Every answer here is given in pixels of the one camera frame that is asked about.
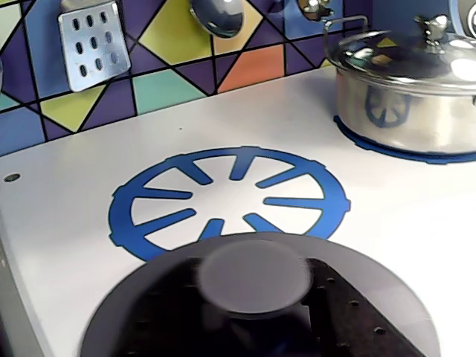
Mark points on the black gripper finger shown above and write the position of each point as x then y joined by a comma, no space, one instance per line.
175,320
342,327

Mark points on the gray round lid with knob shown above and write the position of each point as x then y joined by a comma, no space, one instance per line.
253,279

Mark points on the steel pot lid with knob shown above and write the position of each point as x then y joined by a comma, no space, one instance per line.
394,56

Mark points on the blue burner decal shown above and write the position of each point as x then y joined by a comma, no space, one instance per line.
122,219
372,147

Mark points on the blue toy kitchen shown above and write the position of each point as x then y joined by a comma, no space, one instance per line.
372,193

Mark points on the steel cooking pot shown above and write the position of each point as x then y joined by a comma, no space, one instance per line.
427,119

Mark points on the colourful tile backsplash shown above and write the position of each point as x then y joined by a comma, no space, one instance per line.
167,89

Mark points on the steel slotted spatula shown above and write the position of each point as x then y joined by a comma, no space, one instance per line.
93,48

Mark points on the steel ladle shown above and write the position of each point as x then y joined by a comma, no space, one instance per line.
219,20

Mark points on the small steel hanging spoon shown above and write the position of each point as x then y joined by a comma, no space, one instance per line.
314,9

